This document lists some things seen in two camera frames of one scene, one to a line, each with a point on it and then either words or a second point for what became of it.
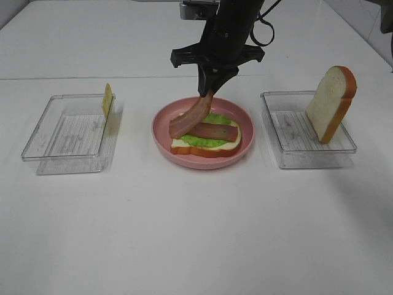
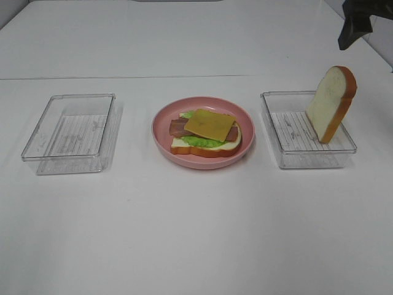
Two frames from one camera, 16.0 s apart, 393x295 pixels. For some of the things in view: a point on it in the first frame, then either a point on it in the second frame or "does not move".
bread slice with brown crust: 178,146 does not move
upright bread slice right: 330,103 does not move
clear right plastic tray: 295,139 does not move
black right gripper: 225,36 to 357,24
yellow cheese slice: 107,98 to 211,123
